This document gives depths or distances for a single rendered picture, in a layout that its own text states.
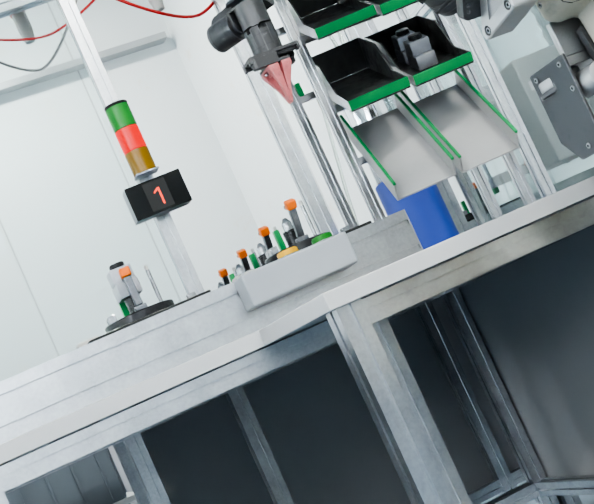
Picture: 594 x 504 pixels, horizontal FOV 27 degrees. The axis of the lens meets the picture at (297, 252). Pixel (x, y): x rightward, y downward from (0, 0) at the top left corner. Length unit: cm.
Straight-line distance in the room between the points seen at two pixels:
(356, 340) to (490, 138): 81
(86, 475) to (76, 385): 204
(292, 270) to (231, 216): 944
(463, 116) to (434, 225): 74
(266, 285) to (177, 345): 19
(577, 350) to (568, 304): 13
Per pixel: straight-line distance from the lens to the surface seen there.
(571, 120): 203
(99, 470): 422
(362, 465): 402
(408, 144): 259
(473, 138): 260
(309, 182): 365
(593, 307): 313
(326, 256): 222
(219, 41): 240
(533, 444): 378
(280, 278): 220
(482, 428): 411
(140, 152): 256
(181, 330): 222
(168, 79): 1191
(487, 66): 337
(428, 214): 336
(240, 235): 1162
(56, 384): 219
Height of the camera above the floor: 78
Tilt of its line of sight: 5 degrees up
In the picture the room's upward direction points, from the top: 25 degrees counter-clockwise
